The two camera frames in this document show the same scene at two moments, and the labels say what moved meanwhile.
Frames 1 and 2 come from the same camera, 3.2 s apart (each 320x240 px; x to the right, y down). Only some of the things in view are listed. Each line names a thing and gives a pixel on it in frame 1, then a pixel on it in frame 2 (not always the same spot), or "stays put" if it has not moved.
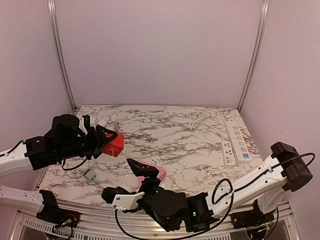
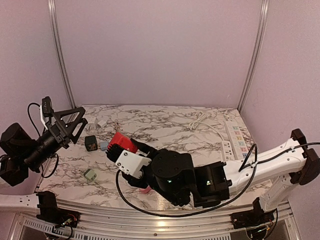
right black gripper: [141, 170] -> [146, 148]
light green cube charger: [90, 174] stays put
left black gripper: [97, 141] -> [59, 134]
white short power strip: [229, 161] stays put
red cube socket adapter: [114, 147] -> [125, 141]
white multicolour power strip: [239, 145] stays put
